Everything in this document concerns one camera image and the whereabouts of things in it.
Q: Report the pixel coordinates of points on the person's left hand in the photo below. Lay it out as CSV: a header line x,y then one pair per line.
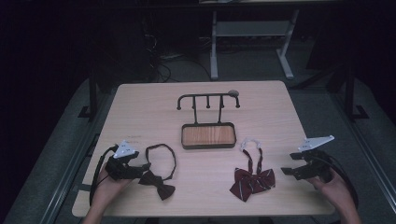
x,y
107,189

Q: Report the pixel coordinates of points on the person's right hand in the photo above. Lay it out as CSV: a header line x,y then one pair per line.
x,y
337,193

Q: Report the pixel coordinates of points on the black metal stand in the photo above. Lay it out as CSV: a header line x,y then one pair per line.
x,y
92,93
350,93

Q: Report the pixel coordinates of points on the striped red bow tie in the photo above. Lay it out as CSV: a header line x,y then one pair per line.
x,y
249,184

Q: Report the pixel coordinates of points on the dark maroon bow tie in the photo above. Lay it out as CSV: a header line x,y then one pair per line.
x,y
162,188

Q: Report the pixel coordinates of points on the white metal desk frame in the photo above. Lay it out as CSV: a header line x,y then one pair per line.
x,y
252,28

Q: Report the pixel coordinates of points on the grey round disc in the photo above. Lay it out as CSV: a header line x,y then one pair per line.
x,y
233,92

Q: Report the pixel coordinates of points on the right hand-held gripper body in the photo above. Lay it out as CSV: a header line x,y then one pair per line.
x,y
317,166

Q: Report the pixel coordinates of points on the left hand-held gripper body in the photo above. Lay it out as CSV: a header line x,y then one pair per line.
x,y
120,169

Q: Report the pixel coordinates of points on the black hook rack wooden base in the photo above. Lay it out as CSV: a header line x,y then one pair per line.
x,y
208,136

